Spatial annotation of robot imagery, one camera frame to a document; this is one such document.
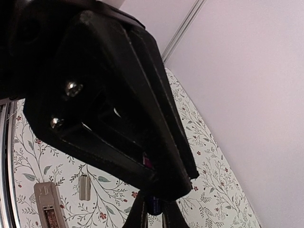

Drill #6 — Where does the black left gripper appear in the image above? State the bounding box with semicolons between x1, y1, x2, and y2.
0;0;144;102

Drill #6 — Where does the grey remote battery cover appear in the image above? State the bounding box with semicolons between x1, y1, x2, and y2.
79;174;91;201

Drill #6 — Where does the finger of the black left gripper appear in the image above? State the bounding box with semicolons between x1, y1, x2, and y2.
128;29;199;179
23;10;191;201

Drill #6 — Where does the black battery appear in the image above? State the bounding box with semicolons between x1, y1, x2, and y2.
145;196;162;216

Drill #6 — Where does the white air conditioner remote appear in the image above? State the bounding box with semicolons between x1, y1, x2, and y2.
34;182;66;228

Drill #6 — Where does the floral patterned table mat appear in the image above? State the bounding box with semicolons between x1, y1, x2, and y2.
11;70;259;228

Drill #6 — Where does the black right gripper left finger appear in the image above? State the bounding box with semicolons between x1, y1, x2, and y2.
122;192;148;228

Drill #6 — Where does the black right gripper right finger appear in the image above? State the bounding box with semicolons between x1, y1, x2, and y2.
162;201;189;228

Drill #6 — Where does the left aluminium frame post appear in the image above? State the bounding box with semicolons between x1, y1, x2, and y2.
161;0;206;64

